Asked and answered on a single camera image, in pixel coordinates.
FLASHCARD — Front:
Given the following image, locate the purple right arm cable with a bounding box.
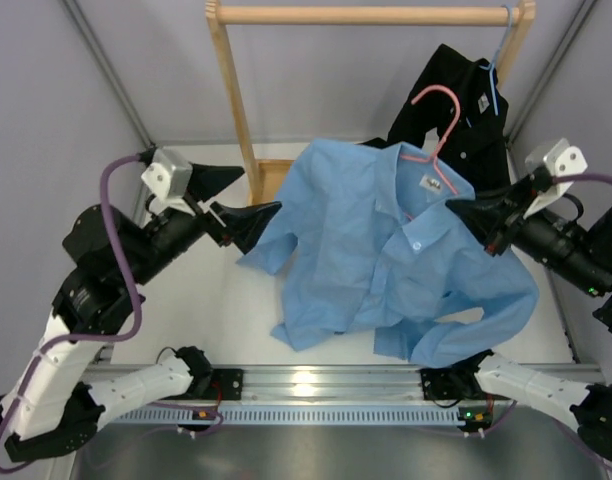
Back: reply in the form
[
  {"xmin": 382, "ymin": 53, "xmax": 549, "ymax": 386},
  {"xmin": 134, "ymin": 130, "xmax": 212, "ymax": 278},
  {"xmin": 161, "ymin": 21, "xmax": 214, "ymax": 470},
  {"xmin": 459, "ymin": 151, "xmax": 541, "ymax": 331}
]
[{"xmin": 485, "ymin": 172, "xmax": 612, "ymax": 451}]

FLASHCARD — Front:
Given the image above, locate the pink wire hanger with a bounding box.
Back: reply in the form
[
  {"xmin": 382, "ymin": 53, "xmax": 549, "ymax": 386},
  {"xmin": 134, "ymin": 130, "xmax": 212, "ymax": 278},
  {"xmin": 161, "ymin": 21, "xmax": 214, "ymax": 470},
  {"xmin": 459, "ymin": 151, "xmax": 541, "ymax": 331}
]
[{"xmin": 394, "ymin": 84, "xmax": 475, "ymax": 222}]

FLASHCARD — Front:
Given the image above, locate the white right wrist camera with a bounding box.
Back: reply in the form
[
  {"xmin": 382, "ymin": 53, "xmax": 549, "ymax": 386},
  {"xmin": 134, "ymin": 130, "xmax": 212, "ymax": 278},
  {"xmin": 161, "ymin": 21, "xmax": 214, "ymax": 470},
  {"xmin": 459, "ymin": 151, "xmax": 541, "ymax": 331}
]
[{"xmin": 524, "ymin": 138, "xmax": 588, "ymax": 219}]

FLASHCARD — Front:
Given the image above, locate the black shirt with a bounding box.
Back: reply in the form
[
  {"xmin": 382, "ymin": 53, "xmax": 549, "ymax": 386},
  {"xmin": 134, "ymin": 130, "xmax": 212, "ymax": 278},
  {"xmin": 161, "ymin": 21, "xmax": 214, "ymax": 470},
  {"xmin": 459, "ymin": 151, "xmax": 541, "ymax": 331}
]
[{"xmin": 364, "ymin": 44, "xmax": 510, "ymax": 192}]

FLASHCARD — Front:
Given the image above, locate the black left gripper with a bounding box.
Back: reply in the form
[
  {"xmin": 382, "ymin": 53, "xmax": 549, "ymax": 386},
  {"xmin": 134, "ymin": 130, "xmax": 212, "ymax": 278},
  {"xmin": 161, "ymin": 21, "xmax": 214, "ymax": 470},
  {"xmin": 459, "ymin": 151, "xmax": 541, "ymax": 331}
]
[{"xmin": 125, "ymin": 160, "xmax": 283, "ymax": 285}]

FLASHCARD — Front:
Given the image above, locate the slotted grey cable duct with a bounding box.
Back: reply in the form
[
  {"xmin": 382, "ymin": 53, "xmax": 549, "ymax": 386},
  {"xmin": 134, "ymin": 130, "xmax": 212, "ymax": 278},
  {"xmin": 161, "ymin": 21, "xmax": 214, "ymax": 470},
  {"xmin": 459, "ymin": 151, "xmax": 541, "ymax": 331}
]
[{"xmin": 114, "ymin": 405, "xmax": 465, "ymax": 427}]

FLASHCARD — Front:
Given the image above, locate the blue wire hanger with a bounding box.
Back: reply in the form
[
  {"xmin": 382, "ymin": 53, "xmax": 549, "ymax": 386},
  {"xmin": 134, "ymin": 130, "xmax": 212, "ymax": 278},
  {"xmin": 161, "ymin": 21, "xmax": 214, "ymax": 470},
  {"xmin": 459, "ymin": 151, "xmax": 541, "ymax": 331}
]
[{"xmin": 480, "ymin": 4, "xmax": 514, "ymax": 117}]

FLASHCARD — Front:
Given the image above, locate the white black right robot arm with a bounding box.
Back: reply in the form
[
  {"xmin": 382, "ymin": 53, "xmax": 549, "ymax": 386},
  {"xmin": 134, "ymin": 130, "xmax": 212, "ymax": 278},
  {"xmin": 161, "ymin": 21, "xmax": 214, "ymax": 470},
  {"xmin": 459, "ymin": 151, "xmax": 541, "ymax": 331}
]
[{"xmin": 445, "ymin": 174, "xmax": 612, "ymax": 462}]

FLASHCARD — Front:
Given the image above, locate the light blue shirt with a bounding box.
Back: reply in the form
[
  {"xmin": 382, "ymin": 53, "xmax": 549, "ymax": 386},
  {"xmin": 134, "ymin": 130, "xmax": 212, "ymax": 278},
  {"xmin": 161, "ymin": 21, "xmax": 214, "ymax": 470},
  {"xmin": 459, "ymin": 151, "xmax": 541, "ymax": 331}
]
[{"xmin": 241, "ymin": 139, "xmax": 539, "ymax": 368}]

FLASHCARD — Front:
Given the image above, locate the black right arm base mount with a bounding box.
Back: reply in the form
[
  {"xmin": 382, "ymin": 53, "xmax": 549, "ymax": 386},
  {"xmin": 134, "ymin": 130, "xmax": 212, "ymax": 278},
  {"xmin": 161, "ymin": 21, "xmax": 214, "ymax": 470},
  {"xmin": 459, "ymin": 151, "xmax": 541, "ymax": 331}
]
[{"xmin": 419, "ymin": 368, "xmax": 487, "ymax": 402}]

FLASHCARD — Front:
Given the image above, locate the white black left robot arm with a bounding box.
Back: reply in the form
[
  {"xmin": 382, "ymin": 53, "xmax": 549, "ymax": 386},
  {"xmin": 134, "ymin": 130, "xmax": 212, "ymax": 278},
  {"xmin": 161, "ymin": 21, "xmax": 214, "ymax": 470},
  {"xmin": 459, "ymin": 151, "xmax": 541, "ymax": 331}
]
[{"xmin": 0, "ymin": 161, "xmax": 281, "ymax": 471}]

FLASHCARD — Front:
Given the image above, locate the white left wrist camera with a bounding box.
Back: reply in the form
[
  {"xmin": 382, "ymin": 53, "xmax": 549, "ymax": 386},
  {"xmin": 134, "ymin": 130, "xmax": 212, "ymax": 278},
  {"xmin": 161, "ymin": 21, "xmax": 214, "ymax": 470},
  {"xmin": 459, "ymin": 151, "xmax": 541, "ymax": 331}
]
[{"xmin": 141, "ymin": 148, "xmax": 192, "ymax": 214}]

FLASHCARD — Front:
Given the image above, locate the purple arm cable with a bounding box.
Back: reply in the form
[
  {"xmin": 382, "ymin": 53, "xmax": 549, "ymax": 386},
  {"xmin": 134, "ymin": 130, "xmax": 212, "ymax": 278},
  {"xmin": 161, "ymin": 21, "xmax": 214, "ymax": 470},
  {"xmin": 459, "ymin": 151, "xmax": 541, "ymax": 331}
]
[
  {"xmin": 0, "ymin": 152, "xmax": 225, "ymax": 474},
  {"xmin": 485, "ymin": 172, "xmax": 612, "ymax": 451}
]

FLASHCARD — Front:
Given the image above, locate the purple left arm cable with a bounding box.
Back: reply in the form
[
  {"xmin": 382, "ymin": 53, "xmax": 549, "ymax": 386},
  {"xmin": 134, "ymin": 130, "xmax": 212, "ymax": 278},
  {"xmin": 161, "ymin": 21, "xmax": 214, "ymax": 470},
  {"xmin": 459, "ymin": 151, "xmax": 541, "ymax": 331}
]
[{"xmin": 0, "ymin": 152, "xmax": 225, "ymax": 474}]

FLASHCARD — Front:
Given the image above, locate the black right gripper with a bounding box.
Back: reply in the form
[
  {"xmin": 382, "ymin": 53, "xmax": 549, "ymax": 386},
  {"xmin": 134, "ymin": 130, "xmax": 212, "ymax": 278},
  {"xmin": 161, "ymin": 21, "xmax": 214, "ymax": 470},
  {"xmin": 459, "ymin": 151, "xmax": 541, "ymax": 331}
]
[{"xmin": 446, "ymin": 175, "xmax": 612, "ymax": 299}]

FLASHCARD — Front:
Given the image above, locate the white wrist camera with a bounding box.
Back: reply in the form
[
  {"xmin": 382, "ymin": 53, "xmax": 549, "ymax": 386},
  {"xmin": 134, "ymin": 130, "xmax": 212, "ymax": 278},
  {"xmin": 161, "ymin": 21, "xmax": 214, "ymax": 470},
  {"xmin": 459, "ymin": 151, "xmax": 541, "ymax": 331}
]
[
  {"xmin": 141, "ymin": 148, "xmax": 192, "ymax": 214},
  {"xmin": 524, "ymin": 138, "xmax": 588, "ymax": 219}
]

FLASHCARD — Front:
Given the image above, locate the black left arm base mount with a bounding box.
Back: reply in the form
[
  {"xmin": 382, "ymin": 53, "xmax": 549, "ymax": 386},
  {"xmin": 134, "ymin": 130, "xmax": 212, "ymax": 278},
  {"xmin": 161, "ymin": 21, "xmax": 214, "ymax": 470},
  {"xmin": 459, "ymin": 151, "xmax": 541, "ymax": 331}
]
[{"xmin": 184, "ymin": 368, "xmax": 244, "ymax": 401}]

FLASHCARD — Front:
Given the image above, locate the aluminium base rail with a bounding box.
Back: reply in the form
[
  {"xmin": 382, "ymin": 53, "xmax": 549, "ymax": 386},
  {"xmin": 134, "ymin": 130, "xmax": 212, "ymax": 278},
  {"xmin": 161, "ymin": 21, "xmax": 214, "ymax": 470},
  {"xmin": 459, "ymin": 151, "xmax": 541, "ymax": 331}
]
[{"xmin": 85, "ymin": 363, "xmax": 602, "ymax": 401}]

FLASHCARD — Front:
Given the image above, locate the wooden clothes rack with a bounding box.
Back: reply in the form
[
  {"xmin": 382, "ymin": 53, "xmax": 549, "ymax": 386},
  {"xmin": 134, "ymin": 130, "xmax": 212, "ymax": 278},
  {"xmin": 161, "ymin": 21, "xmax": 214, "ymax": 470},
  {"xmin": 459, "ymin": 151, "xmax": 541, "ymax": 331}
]
[{"xmin": 205, "ymin": 1, "xmax": 537, "ymax": 203}]

